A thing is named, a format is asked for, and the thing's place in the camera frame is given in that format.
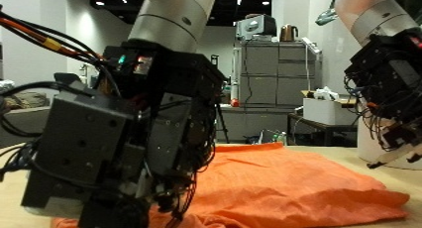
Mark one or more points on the silver foil bundle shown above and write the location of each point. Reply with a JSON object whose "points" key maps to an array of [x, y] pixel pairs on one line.
{"points": [[7, 86]]}

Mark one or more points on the green plastic bottle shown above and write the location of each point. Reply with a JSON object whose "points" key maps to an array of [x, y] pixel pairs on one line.
{"points": [[280, 138]]}

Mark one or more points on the copper kettle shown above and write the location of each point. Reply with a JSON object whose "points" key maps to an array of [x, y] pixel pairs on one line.
{"points": [[290, 33]]}

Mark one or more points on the white plastic bag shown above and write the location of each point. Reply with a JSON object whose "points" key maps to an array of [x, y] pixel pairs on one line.
{"points": [[325, 93]]}

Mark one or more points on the white power strip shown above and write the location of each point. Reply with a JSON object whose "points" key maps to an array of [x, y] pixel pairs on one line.
{"points": [[311, 45]]}

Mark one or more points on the grey filing cabinet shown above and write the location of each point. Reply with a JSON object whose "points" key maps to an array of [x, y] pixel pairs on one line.
{"points": [[278, 76]]}

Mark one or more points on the grey sofa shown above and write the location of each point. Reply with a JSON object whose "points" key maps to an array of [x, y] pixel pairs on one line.
{"points": [[18, 125]]}

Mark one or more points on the grey box appliance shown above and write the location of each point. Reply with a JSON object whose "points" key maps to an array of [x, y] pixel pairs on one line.
{"points": [[256, 26]]}

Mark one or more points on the orange shirt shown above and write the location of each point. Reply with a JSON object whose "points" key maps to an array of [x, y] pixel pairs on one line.
{"points": [[282, 185]]}

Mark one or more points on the white cardboard box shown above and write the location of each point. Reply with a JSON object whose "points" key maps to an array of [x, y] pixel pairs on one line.
{"points": [[328, 110]]}

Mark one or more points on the dark side table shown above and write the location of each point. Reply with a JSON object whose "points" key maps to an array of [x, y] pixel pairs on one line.
{"points": [[322, 125]]}

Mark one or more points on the grey low cabinet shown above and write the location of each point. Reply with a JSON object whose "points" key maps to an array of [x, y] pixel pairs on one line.
{"points": [[255, 122]]}

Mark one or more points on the red ball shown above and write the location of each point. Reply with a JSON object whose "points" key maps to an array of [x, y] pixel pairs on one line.
{"points": [[235, 102]]}

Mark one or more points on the brown sofa cushion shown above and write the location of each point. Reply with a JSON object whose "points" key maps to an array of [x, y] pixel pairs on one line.
{"points": [[29, 100]]}

